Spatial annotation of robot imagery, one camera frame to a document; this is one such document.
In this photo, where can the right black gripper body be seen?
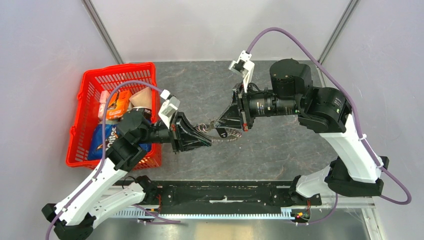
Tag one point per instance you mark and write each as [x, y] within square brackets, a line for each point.
[243, 103]

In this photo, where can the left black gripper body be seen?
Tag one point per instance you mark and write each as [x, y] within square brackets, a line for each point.
[176, 136]

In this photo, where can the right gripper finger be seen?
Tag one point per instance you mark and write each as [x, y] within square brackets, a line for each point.
[233, 110]
[229, 123]

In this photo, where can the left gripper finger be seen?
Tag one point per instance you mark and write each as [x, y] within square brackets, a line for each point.
[190, 132]
[189, 145]

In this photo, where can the small black key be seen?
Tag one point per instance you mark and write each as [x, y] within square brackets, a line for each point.
[222, 132]

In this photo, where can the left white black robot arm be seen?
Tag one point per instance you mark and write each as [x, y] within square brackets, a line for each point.
[76, 216]

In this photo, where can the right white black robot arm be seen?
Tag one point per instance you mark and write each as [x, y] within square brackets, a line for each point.
[325, 111]

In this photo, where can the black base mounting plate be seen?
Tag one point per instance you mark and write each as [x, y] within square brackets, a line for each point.
[226, 197]

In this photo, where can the orange snack box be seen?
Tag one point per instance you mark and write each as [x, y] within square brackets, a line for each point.
[118, 105]

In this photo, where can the red plastic basket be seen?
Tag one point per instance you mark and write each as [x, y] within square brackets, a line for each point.
[86, 119]

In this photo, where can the blue Doritos chip bag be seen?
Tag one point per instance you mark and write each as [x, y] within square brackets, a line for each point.
[112, 133]

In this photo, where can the pink white small packet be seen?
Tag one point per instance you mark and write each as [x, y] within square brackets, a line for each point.
[102, 103]

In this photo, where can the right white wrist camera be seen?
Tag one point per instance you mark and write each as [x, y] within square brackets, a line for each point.
[244, 67]

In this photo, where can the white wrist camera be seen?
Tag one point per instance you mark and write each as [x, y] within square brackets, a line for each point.
[168, 108]
[244, 67]

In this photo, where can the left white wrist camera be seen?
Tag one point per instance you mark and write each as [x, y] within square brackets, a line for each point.
[168, 108]

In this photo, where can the white slotted cable duct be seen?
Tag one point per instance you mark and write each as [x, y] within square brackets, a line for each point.
[132, 212]

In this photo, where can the right aluminium frame post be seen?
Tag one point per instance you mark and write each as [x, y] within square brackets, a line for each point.
[337, 31]

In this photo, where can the aluminium frame post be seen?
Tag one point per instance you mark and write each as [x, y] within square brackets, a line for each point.
[337, 31]
[101, 28]

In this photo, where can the left aluminium frame post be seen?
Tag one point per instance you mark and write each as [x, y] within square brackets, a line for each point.
[101, 28]

